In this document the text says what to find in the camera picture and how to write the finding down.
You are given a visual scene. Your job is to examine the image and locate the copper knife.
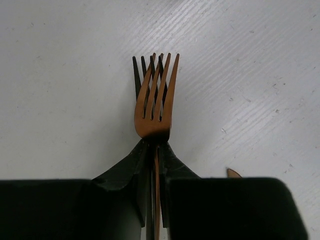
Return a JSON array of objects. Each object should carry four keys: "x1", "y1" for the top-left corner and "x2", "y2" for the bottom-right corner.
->
[{"x1": 226, "y1": 168, "x2": 242, "y2": 178}]

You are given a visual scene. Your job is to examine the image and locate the copper four-tine fork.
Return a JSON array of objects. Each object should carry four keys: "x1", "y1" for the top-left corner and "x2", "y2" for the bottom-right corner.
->
[{"x1": 134, "y1": 53, "x2": 180, "y2": 240}]

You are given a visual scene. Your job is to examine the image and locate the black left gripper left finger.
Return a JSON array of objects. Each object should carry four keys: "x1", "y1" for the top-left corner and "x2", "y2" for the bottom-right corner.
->
[{"x1": 0, "y1": 140, "x2": 148, "y2": 240}]

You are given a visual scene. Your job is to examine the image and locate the black fork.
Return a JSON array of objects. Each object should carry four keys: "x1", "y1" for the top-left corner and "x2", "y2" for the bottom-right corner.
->
[{"x1": 132, "y1": 55, "x2": 166, "y2": 240}]

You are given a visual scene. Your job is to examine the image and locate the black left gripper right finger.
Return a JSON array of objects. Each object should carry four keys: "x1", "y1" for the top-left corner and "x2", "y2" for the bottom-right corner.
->
[{"x1": 158, "y1": 143, "x2": 309, "y2": 240}]

